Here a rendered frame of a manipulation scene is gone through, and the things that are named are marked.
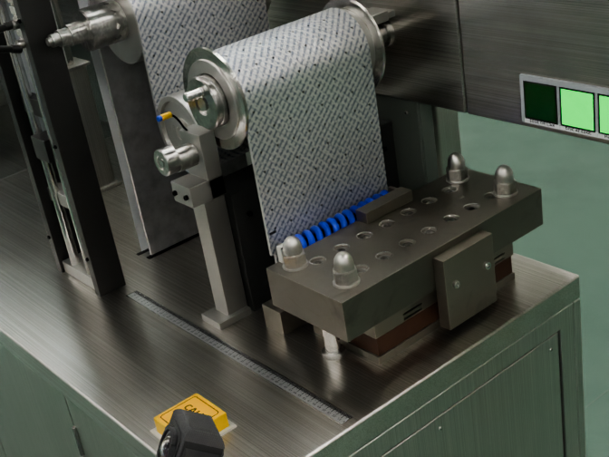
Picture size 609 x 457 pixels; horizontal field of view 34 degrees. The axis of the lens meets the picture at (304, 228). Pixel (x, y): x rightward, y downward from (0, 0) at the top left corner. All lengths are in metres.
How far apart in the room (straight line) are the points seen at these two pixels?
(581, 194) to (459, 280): 2.52
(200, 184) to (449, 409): 0.47
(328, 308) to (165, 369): 0.29
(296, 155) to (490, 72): 0.30
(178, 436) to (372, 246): 0.83
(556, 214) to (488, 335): 2.35
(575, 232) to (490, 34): 2.23
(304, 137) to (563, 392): 0.57
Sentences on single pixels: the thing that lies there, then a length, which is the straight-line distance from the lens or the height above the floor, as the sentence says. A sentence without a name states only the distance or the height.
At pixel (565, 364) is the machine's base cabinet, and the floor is 0.76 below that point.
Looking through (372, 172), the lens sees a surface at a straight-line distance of 1.51.
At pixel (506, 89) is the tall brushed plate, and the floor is 1.19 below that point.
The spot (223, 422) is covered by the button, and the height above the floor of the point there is 0.91.
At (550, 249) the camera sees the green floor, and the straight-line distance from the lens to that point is 3.49.
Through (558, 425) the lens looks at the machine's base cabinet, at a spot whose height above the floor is 0.66.
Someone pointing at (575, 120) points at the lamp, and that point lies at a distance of 1.36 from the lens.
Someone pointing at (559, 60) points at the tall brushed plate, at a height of 1.25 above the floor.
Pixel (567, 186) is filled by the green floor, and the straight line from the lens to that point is 3.95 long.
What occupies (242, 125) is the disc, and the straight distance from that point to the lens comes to 1.34.
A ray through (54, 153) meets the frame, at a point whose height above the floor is 1.15.
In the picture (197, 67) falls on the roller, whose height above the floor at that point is 1.29.
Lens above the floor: 1.66
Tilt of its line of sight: 26 degrees down
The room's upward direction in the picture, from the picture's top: 10 degrees counter-clockwise
